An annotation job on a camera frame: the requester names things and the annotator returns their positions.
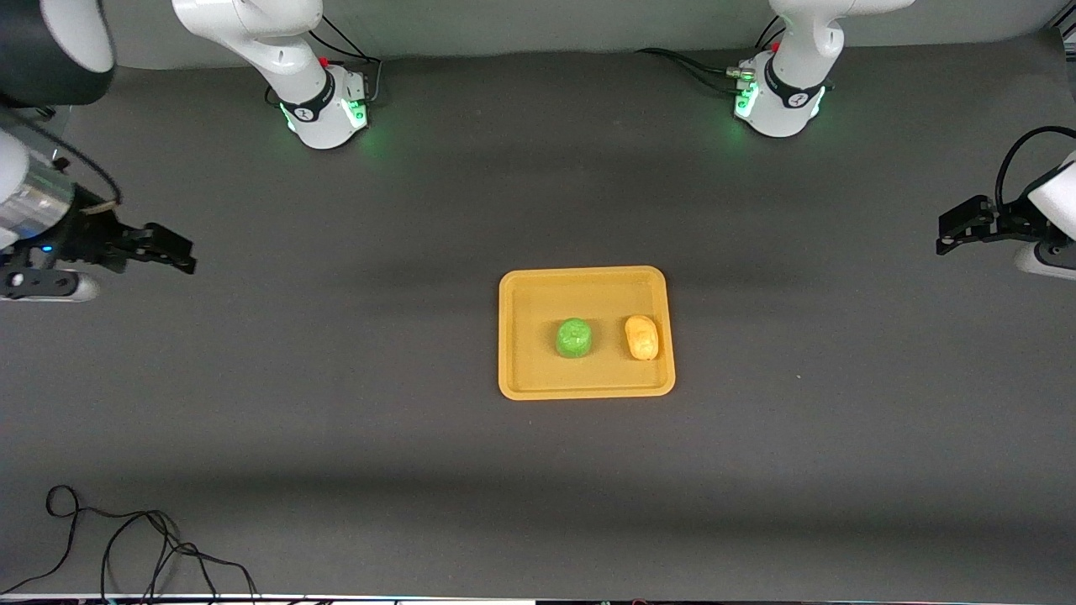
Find yellow plastic tray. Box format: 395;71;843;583
498;266;677;402

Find yellow potato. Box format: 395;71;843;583
624;314;660;362

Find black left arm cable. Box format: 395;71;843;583
994;126;1076;221

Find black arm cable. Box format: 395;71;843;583
994;126;1076;221
0;109;124;213

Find black base cables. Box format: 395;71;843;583
635;17;789;95
265;13;384;110

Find thin black loose cable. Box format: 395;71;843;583
0;486;182;597
99;508;261;605

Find black left base cables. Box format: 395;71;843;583
635;17;789;95

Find black right base cables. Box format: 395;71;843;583
265;13;384;110

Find green apple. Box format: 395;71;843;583
556;318;593;360

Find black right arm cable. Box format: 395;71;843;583
0;109;124;213

